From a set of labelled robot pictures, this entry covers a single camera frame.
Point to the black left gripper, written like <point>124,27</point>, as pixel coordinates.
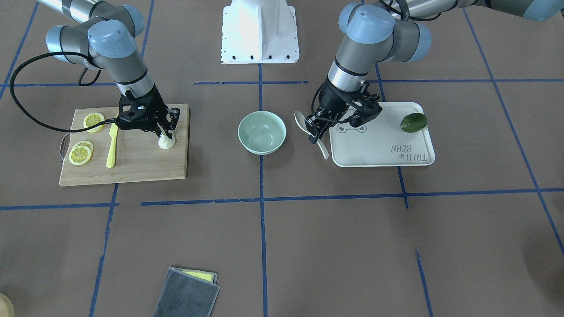
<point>331,101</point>

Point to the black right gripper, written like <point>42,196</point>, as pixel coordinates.
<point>153,102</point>

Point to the white plastic spoon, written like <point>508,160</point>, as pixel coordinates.
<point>300,120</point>

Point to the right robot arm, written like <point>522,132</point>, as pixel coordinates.
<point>104,39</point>

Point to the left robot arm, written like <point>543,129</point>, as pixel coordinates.
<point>389,31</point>

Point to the light green bowl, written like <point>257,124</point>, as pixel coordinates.
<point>261,132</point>

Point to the bamboo cutting board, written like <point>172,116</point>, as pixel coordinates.
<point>138,156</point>

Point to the yellow plastic knife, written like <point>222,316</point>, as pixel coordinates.
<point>111,156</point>

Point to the white bear print tray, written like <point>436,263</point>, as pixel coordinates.
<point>381,142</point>

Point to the upper lemon slice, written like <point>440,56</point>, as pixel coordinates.
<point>94,122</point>

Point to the lower back lemon slice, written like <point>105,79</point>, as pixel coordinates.
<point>85,143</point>

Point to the green avocado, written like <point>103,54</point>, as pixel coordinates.
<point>413,123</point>

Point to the yellow sponge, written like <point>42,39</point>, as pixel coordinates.
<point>204,275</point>

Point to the grey folded cloth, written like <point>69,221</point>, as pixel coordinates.
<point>183,295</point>

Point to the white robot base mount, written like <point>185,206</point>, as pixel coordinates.
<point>259,32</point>

